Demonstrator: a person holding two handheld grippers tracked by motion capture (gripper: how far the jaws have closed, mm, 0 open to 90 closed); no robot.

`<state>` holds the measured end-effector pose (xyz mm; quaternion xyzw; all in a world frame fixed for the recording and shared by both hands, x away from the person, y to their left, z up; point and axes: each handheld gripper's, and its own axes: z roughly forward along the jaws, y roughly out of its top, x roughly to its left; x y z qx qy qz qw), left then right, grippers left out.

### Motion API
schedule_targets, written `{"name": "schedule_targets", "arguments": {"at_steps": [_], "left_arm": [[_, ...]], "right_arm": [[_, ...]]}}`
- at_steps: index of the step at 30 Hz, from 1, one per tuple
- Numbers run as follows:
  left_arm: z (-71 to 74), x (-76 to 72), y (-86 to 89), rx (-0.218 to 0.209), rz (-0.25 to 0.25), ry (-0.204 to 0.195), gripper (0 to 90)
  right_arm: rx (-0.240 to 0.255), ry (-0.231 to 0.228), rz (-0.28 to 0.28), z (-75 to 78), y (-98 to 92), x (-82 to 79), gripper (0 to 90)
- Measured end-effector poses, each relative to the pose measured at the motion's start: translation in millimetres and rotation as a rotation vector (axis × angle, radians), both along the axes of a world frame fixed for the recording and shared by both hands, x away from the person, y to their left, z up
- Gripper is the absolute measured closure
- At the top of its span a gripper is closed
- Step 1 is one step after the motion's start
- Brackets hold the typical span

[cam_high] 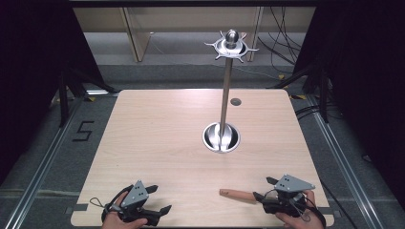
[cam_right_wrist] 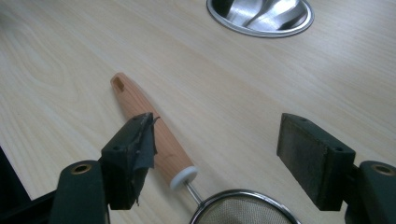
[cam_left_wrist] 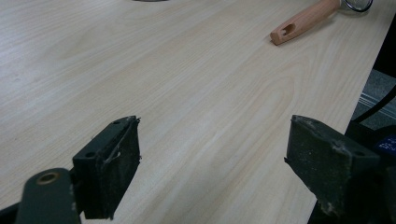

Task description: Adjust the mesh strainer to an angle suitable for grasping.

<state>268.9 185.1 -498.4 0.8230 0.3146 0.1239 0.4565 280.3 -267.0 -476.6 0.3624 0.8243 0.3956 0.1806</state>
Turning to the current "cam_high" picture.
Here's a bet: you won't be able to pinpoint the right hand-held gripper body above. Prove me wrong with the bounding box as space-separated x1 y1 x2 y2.
263 174 316 219

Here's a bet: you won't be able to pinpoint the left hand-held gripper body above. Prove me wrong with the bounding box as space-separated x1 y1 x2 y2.
101 179 162 227

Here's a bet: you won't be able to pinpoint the wooden utensil handle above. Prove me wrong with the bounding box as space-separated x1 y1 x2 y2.
219 188 258 202

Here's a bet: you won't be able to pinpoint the person's right hand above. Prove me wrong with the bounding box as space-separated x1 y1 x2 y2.
274 189 319 229

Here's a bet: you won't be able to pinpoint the person's left hand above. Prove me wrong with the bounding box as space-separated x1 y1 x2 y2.
101 190 149 229

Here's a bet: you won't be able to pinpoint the metal utensil rack stand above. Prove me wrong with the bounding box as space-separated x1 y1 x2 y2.
202 29 260 155

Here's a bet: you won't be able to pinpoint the black metal stand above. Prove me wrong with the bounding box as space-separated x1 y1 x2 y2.
268 62 332 124
56 67 119 129

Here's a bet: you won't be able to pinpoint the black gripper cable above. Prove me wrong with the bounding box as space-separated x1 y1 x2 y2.
297 195 328 229

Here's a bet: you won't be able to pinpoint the thin black gripper cord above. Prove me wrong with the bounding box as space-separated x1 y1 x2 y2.
88 197 113 210

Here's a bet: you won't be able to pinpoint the black floor cable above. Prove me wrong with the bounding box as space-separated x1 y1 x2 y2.
319 179 362 229

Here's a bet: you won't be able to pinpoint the aluminium floor rail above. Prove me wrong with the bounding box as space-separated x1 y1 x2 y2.
304 94 403 229
3 96 84 229

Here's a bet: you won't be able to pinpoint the black floor cables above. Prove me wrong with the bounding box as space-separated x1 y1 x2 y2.
294 103 343 121

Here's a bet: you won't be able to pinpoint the bundle of black hanging cables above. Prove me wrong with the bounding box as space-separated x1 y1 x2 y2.
256 6 308 74

